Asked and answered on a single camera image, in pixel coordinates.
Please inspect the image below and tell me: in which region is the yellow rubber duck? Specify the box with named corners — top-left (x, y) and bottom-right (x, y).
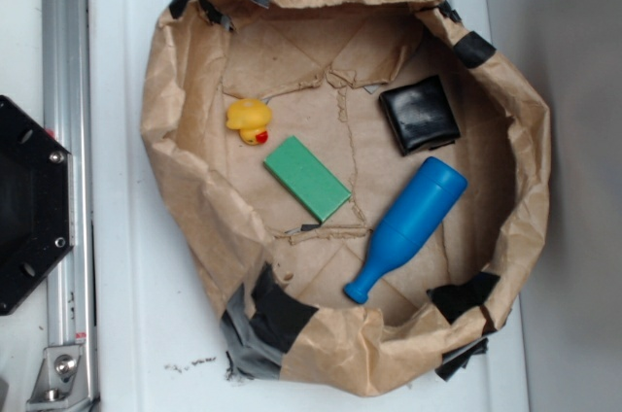
top-left (225, 98), bottom-right (272, 146)

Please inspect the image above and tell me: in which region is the green rectangular block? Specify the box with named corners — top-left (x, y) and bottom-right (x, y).
top-left (263, 136), bottom-right (351, 223)

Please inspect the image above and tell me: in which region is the brown paper bag bin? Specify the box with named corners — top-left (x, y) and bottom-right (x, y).
top-left (141, 0), bottom-right (551, 396)

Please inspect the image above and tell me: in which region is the black leather wallet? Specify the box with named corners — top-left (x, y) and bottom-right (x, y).
top-left (379, 75), bottom-right (461, 155)

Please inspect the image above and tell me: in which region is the blue plastic bottle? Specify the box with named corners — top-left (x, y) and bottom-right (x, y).
top-left (344, 157), bottom-right (467, 304)

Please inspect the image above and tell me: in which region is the white tray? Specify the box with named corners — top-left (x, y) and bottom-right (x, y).
top-left (88, 0), bottom-right (529, 411)

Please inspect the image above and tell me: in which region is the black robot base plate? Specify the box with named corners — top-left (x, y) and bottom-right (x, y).
top-left (1, 96), bottom-right (73, 316)

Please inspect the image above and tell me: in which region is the aluminium frame rail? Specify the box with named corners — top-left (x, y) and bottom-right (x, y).
top-left (26, 0), bottom-right (100, 411)

